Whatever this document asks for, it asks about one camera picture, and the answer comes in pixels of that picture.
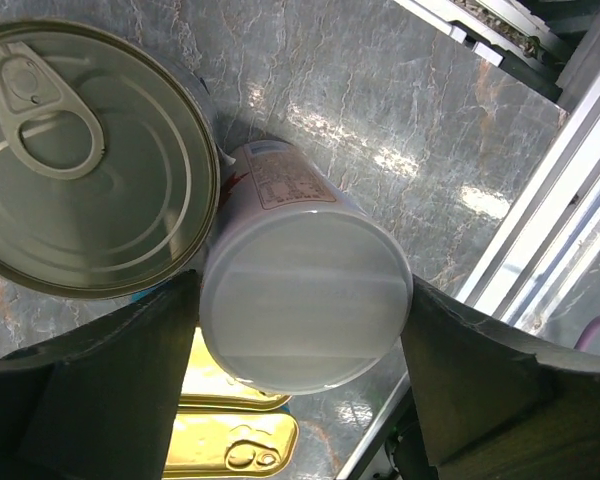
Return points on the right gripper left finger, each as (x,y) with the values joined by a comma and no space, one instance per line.
(99,402)

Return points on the dark blue round can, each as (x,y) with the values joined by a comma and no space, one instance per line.
(109,170)

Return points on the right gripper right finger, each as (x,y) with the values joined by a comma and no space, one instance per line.
(494,402)

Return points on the gold spam can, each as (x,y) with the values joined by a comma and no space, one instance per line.
(207,385)
(226,444)

